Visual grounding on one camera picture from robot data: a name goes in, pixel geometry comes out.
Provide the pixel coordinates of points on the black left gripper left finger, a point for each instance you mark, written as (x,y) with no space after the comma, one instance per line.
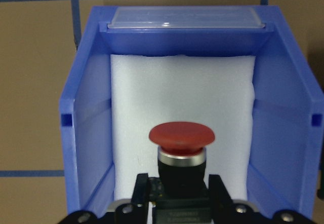
(140,194)

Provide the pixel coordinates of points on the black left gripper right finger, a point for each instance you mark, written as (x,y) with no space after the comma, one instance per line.
(217,190)

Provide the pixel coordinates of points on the red push button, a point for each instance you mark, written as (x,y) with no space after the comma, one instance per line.
(181,162)

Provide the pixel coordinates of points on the blue bin left side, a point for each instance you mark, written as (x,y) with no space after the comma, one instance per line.
(287,111)

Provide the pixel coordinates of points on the white foam pad left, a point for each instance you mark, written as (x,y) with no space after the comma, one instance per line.
(214,91)

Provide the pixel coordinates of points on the brown paper table cover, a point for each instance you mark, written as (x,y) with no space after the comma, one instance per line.
(38,44)

